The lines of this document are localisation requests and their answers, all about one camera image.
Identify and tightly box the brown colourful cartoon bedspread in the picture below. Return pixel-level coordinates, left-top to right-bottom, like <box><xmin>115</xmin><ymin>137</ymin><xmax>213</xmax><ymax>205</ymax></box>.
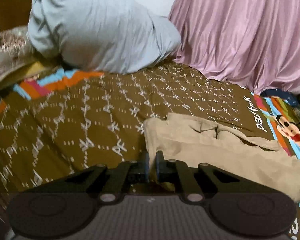
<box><xmin>0</xmin><ymin>57</ymin><xmax>300</xmax><ymax>240</ymax></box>

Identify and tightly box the light grey pillow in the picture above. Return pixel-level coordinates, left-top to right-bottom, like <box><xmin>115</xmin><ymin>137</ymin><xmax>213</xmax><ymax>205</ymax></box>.
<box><xmin>28</xmin><ymin>0</ymin><xmax>181</xmax><ymax>74</ymax></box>

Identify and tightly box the dark blue cloth item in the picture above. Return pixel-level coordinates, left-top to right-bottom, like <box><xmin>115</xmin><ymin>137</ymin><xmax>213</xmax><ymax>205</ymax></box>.
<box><xmin>261</xmin><ymin>88</ymin><xmax>299</xmax><ymax>107</ymax></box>

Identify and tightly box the beige garment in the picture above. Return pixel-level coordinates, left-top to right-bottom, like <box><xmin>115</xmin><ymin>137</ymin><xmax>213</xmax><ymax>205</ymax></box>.
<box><xmin>143</xmin><ymin>113</ymin><xmax>300</xmax><ymax>202</ymax></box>

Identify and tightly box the pink satin curtain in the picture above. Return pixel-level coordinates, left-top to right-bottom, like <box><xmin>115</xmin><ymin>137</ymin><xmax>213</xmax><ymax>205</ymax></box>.
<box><xmin>170</xmin><ymin>0</ymin><xmax>300</xmax><ymax>94</ymax></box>

